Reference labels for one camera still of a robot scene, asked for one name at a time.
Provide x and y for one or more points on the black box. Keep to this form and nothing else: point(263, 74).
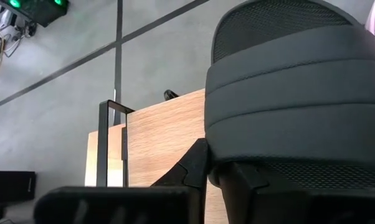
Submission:
point(10, 189)

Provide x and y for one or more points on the black device with green lights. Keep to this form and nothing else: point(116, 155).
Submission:
point(38, 12)

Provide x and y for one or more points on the black slide sandal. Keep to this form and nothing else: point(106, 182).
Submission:
point(284, 93)

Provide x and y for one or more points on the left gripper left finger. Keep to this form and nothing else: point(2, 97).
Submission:
point(119, 205)

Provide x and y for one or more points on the black frame bracket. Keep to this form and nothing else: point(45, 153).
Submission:
point(170, 94)

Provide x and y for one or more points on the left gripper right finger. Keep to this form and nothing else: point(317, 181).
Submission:
point(299, 208)

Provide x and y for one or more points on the wooden shelf with black frame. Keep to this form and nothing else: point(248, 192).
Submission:
point(162, 140)

